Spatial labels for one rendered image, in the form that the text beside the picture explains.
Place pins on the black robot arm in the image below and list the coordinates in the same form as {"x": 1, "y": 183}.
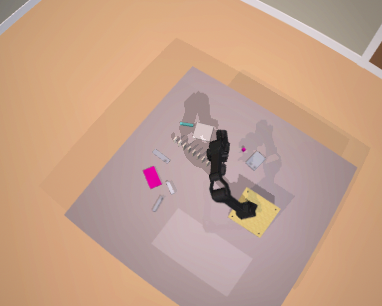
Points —
{"x": 218, "y": 149}

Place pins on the magenta flat square slab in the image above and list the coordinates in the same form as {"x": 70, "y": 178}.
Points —
{"x": 152, "y": 177}

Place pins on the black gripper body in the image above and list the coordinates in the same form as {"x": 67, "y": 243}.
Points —
{"x": 223, "y": 168}

